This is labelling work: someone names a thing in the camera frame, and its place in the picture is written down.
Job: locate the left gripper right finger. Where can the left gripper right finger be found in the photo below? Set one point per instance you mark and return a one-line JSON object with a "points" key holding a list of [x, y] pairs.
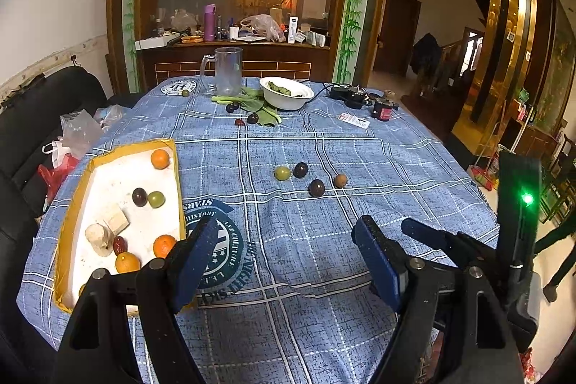
{"points": [[457, 299]]}

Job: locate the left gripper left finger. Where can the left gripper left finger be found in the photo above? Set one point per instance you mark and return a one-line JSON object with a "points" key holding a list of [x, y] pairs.
{"points": [[97, 346]]}

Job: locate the small orange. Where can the small orange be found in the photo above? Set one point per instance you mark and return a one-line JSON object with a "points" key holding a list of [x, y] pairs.
{"points": [[127, 262]]}

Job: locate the red date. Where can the red date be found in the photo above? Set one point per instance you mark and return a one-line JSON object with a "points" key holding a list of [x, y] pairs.
{"points": [[119, 245]]}

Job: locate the large orange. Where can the large orange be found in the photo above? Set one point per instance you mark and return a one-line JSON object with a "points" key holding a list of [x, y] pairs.
{"points": [[163, 245]]}

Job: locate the dark plum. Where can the dark plum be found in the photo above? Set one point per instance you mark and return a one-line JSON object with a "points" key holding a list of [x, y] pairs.
{"points": [[300, 170], [316, 188], [139, 197]]}

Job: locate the green jujube fruit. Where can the green jujube fruit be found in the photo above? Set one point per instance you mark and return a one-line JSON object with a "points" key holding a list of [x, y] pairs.
{"points": [[156, 199]]}

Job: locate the brown kiwi fruit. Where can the brown kiwi fruit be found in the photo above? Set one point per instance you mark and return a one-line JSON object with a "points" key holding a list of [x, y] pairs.
{"points": [[340, 181]]}

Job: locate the green grape fruit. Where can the green grape fruit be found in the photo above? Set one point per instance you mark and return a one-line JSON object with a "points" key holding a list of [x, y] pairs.
{"points": [[282, 173]]}

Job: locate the yellow cardboard tray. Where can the yellow cardboard tray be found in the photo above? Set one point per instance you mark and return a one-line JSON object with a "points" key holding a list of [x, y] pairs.
{"points": [[110, 180]]}

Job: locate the red plastic bag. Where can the red plastic bag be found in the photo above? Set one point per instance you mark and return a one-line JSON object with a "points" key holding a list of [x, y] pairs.
{"points": [[55, 177]]}

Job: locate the blue plaid tablecloth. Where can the blue plaid tablecloth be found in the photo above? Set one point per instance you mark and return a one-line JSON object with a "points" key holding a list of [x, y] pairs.
{"points": [[288, 298]]}

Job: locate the red black jar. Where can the red black jar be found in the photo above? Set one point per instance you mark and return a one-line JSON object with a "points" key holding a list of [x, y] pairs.
{"points": [[383, 108]]}

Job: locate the white red paper card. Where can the white red paper card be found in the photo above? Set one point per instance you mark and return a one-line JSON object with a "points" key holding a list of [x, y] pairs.
{"points": [[354, 120]]}

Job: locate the clear plastic bag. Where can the clear plastic bag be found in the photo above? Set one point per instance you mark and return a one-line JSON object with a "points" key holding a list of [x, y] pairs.
{"points": [[80, 132]]}

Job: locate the black charger device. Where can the black charger device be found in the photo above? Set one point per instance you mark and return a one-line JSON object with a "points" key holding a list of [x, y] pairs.
{"points": [[352, 96]]}

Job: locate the black sofa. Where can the black sofa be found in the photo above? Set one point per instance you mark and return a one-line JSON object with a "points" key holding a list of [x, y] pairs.
{"points": [[30, 120]]}

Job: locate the white bowl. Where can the white bowl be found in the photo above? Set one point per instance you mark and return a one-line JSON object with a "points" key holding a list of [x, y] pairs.
{"points": [[285, 94]]}

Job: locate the green leafy vegetable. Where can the green leafy vegetable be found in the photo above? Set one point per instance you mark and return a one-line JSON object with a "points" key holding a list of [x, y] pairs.
{"points": [[252, 102]]}

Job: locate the wooden counter cabinet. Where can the wooden counter cabinet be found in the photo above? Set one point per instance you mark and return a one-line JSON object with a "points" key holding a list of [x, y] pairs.
{"points": [[260, 59]]}

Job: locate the glass beer mug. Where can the glass beer mug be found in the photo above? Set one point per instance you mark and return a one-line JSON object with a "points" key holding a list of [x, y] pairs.
{"points": [[228, 72]]}

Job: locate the purple thermos bottle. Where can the purple thermos bottle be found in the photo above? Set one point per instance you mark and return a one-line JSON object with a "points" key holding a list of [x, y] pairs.
{"points": [[210, 21]]}

